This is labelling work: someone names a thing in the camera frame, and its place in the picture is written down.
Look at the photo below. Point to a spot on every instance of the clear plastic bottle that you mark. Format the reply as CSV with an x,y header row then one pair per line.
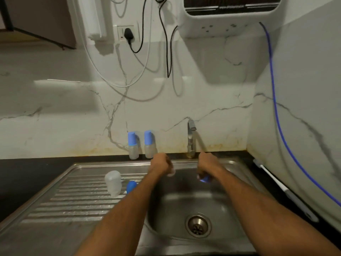
x,y
172,171

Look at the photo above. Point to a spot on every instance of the stainless steel sink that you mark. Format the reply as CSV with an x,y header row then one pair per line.
x,y
127,205

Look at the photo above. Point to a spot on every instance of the clear plastic cup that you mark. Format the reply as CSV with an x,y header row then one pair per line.
x,y
113,183

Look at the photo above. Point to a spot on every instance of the white water purifier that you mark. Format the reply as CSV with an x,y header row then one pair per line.
x,y
229,17

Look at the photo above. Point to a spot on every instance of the person's left fingers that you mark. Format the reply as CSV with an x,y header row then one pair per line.
x,y
169,167

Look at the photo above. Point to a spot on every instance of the sink drain strainer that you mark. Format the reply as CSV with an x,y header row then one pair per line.
x,y
198,226

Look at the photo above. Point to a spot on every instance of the white wall pipe fixture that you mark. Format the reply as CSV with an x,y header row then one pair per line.
x,y
92,18

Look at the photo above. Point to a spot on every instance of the white wall socket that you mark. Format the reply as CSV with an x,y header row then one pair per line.
x,y
127,33

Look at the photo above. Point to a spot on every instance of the person's right hand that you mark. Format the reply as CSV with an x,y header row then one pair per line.
x,y
209,163

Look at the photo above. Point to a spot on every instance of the blue bottle cap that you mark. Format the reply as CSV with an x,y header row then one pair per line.
x,y
204,179

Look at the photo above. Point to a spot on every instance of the person's right fingers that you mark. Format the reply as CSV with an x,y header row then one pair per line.
x,y
202,171

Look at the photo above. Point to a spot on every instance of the person's right forearm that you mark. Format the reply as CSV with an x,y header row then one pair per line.
x,y
261,213

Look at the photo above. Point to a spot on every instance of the blue bottle lid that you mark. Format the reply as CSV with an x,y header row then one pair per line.
x,y
131,186

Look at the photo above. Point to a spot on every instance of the clear bottle with blue cap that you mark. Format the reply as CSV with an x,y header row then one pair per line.
x,y
149,145
132,146

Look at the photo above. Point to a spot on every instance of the person's left hand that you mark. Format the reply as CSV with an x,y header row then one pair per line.
x,y
159,163

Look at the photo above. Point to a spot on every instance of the steel water tap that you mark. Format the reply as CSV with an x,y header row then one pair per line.
x,y
191,138

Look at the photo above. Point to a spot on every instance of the person's left forearm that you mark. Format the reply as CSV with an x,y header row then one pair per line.
x,y
125,213

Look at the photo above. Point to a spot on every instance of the brown wall cabinet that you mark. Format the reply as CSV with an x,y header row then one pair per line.
x,y
37,21

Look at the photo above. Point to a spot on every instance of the black power plug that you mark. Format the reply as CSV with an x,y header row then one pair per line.
x,y
128,34

